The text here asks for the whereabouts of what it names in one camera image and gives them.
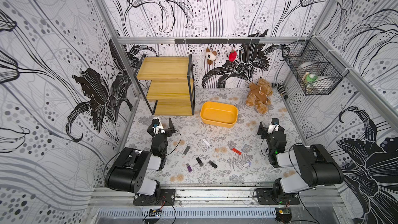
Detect brown teddy bear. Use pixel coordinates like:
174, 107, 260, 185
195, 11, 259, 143
246, 78, 273, 114

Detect black power connector box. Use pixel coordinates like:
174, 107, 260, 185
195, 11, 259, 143
275, 208, 292, 224

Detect black hanging rail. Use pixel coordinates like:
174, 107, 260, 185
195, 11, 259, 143
174, 38, 260, 44

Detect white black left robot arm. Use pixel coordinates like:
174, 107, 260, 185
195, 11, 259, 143
105, 117, 176, 199

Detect purple usb flash drive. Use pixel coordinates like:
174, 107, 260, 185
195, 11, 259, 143
186, 163, 192, 172

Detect white lilac usb flash drive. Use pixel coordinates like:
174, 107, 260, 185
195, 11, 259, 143
242, 161, 251, 169

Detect yellow plastic storage box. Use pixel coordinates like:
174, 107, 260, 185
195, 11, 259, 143
200, 101, 238, 128

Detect striped black white object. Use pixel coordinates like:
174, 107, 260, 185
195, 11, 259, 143
272, 84, 288, 100

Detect green white bottle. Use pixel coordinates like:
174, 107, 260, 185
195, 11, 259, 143
304, 73, 318, 84

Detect small circuit board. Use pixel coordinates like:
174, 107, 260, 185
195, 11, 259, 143
148, 209, 162, 217

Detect wooden shelf black frame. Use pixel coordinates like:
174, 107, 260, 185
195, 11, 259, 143
133, 54, 195, 116

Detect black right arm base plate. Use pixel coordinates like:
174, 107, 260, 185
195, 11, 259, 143
254, 188, 301, 206

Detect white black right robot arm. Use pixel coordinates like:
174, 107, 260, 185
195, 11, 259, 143
254, 118, 344, 205

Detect red usb flash drive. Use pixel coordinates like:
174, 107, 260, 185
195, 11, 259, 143
232, 148, 241, 155

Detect hanging dog plush toy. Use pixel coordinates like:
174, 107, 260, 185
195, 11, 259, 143
205, 48, 217, 65

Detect white bowl in basket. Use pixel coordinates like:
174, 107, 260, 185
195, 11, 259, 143
296, 61, 321, 73

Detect grey usb flash drive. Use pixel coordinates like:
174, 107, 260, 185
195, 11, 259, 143
183, 146, 190, 155

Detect dark brown usb flash drive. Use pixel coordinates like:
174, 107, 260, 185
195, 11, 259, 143
208, 161, 218, 169

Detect black usb flash drive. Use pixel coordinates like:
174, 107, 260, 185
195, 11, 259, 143
196, 157, 204, 167

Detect hanging red plush toy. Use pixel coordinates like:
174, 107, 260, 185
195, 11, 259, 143
229, 50, 237, 62

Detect black wire basket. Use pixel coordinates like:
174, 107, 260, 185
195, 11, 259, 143
282, 40, 349, 96

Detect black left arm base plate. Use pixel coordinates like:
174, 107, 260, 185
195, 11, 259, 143
133, 188, 176, 206

